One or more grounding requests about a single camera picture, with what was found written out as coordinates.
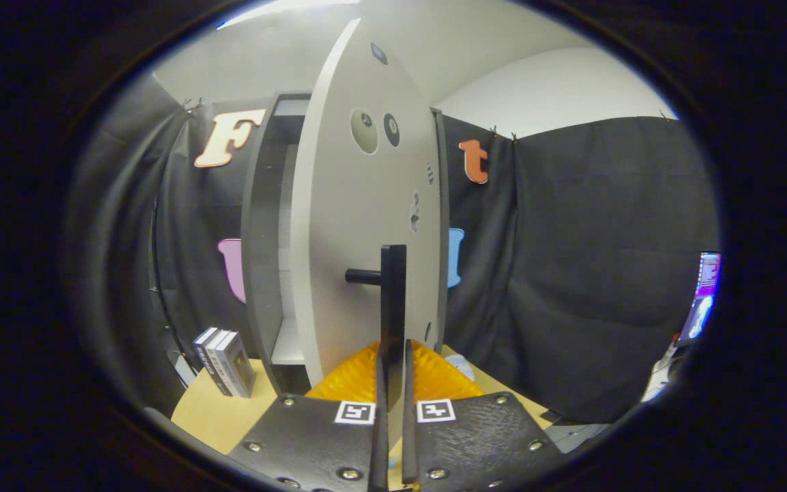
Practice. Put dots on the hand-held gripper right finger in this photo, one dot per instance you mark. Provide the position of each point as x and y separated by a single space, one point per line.
409 437

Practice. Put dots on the computer monitor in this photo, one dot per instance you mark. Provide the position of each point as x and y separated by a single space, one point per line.
706 287

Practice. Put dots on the white round object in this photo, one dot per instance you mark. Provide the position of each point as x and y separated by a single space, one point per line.
458 365

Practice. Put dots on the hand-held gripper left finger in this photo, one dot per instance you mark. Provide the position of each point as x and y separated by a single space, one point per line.
380 451

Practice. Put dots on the grey cabinet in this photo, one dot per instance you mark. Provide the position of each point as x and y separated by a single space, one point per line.
260 273

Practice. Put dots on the white cabinet door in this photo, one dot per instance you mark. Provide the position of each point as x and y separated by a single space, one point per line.
346 219

